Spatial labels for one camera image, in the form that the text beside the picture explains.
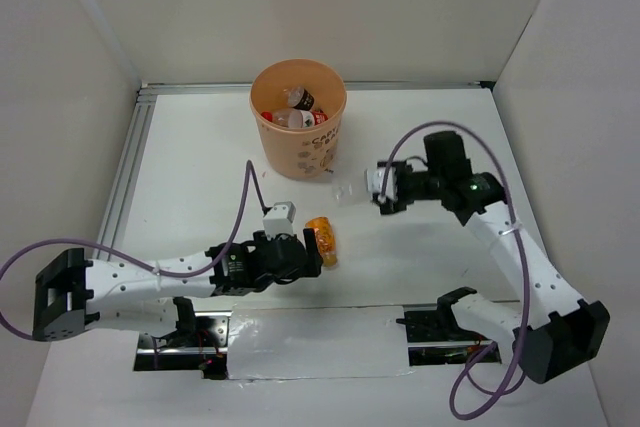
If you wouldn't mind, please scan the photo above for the orange juice bottle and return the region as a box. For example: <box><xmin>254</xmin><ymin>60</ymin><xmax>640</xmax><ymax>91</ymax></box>
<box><xmin>305</xmin><ymin>217</ymin><xmax>338</xmax><ymax>268</ymax></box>

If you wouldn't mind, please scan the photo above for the clear bottle blue label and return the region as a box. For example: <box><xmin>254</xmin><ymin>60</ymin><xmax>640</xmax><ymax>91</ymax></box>
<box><xmin>331</xmin><ymin>171</ymin><xmax>374</xmax><ymax>207</ymax></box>

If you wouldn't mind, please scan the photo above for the clear bottle red label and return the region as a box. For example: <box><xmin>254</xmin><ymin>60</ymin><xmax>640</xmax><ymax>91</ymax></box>
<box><xmin>261</xmin><ymin>108</ymin><xmax>328</xmax><ymax>129</ymax></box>

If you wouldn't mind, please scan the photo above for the clear bottle black label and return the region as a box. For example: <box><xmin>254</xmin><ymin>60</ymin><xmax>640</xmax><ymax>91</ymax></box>
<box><xmin>284</xmin><ymin>86</ymin><xmax>315</xmax><ymax>111</ymax></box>

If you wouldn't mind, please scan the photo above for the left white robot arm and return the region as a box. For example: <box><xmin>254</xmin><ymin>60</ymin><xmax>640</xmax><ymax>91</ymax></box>
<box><xmin>32</xmin><ymin>229</ymin><xmax>323</xmax><ymax>346</ymax></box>

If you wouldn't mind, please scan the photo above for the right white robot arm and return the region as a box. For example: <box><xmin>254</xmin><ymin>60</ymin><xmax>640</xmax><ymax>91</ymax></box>
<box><xmin>365</xmin><ymin>131</ymin><xmax>610</xmax><ymax>384</ymax></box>

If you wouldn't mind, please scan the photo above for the orange plastic bin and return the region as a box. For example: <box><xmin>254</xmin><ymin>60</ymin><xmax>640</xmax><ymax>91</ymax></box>
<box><xmin>249</xmin><ymin>59</ymin><xmax>347</xmax><ymax>180</ymax></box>

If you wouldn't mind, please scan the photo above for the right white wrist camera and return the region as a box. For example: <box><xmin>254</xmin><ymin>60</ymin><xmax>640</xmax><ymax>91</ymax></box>
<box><xmin>365</xmin><ymin>167</ymin><xmax>398</xmax><ymax>204</ymax></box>

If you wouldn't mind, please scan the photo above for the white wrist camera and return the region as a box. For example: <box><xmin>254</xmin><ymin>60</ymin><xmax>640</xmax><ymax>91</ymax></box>
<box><xmin>365</xmin><ymin>167</ymin><xmax>398</xmax><ymax>204</ymax></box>
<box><xmin>263</xmin><ymin>201</ymin><xmax>296</xmax><ymax>240</ymax></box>

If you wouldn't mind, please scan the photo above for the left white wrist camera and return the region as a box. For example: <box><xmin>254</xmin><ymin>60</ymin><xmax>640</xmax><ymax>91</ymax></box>
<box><xmin>263</xmin><ymin>201</ymin><xmax>296</xmax><ymax>240</ymax></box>

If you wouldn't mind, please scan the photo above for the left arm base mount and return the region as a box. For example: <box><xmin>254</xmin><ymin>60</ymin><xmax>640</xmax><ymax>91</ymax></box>
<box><xmin>133</xmin><ymin>297</ymin><xmax>231</xmax><ymax>381</ymax></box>

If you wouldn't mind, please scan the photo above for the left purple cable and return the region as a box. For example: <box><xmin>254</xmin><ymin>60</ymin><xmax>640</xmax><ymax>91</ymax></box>
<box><xmin>0</xmin><ymin>160</ymin><xmax>274</xmax><ymax>373</ymax></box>

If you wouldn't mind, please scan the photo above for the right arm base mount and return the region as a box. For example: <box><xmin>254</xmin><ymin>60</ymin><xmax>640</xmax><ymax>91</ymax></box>
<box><xmin>396</xmin><ymin>287</ymin><xmax>490</xmax><ymax>367</ymax></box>

